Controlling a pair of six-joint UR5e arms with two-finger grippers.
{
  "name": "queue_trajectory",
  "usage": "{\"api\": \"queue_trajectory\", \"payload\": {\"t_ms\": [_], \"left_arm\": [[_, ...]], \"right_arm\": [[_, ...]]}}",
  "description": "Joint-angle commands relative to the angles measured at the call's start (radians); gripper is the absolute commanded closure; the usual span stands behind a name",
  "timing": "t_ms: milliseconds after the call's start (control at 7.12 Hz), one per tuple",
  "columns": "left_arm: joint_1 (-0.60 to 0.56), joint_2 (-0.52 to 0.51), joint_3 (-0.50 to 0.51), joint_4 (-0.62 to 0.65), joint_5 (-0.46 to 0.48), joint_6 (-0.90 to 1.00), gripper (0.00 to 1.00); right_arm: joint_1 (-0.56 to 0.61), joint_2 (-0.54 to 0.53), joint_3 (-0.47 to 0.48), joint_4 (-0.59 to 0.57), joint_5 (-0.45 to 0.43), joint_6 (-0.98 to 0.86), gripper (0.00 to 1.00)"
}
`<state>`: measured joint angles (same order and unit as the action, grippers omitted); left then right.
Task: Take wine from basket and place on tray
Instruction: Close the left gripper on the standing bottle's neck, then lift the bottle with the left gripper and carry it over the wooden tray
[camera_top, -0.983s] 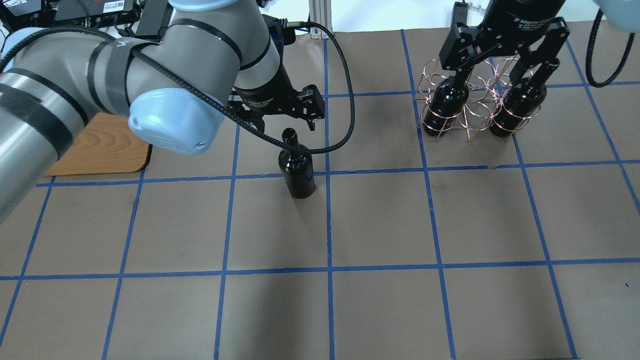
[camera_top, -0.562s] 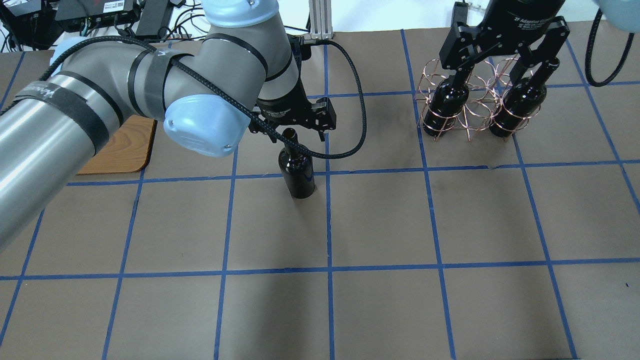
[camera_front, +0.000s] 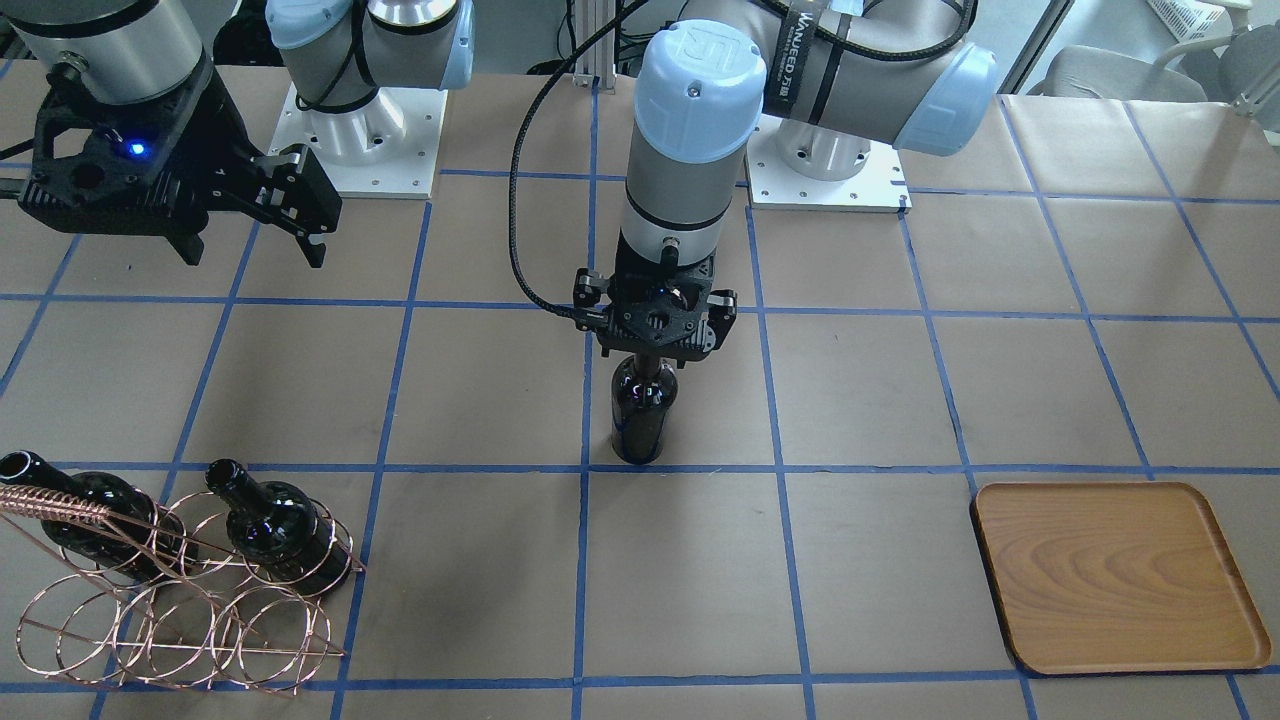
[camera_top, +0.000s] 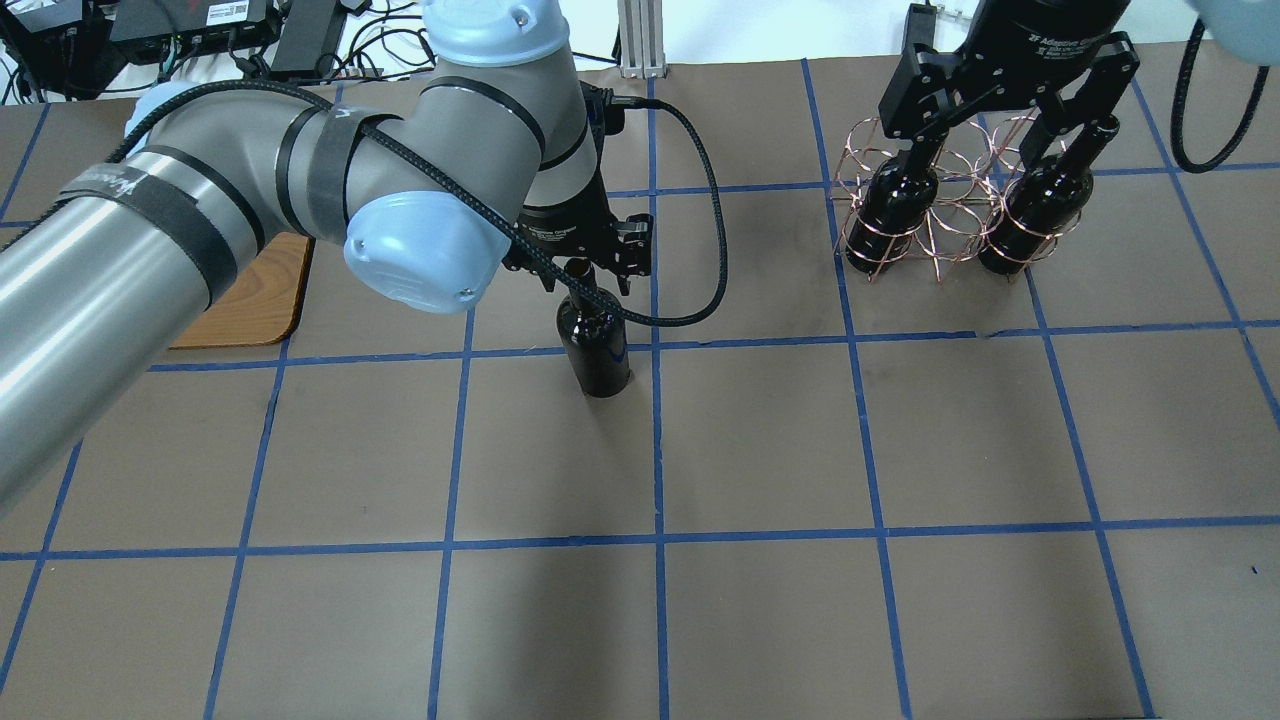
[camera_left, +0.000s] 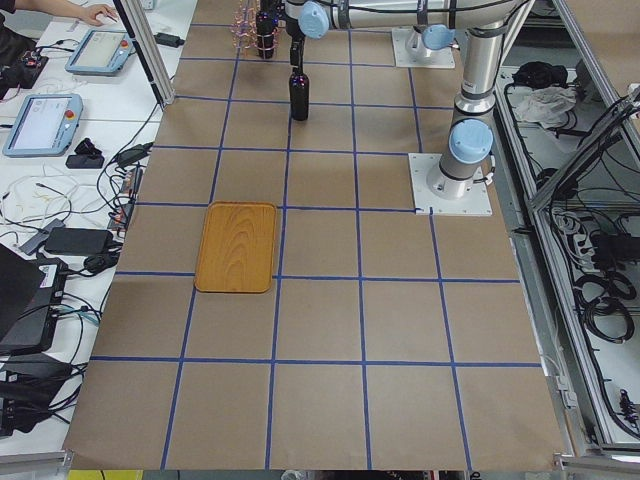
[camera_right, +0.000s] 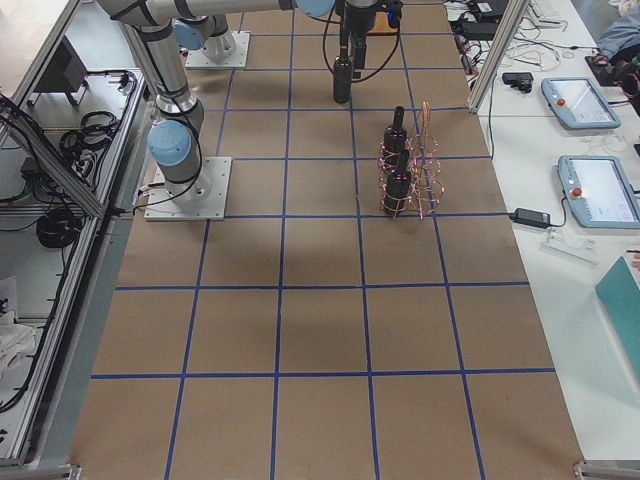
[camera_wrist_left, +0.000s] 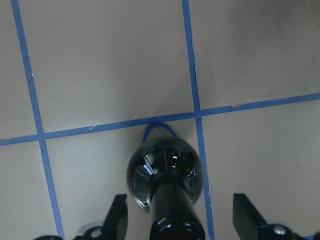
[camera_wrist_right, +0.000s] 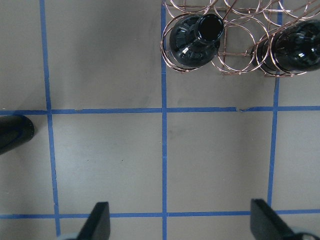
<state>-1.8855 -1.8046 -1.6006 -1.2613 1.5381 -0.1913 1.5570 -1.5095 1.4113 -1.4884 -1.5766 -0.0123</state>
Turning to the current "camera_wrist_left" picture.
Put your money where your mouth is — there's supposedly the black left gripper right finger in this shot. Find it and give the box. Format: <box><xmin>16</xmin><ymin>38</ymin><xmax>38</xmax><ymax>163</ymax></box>
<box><xmin>232</xmin><ymin>193</ymin><xmax>268</xmax><ymax>240</ymax></box>

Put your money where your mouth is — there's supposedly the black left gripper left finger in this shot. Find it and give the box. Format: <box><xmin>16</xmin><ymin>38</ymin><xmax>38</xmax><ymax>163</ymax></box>
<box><xmin>102</xmin><ymin>194</ymin><xmax>128</xmax><ymax>240</ymax></box>

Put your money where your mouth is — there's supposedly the dark glass wine bottle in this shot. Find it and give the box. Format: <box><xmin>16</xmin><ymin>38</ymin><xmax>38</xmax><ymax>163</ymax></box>
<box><xmin>126</xmin><ymin>122</ymin><xmax>206</xmax><ymax>240</ymax></box>

